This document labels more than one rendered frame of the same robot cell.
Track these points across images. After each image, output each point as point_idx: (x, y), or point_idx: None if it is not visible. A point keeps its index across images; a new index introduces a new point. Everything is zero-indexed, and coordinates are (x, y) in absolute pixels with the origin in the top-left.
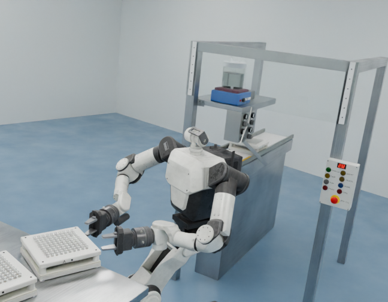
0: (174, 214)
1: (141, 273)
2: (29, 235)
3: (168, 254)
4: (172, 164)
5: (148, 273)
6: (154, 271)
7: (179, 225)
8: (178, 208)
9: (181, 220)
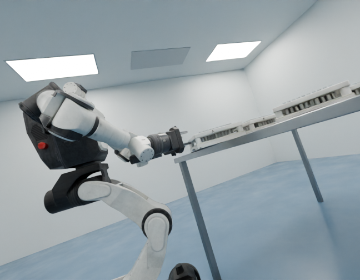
0: (98, 163)
1: (151, 201)
2: (234, 123)
3: (129, 185)
4: (94, 109)
5: (149, 198)
6: (145, 194)
7: (105, 169)
8: (104, 150)
9: (104, 163)
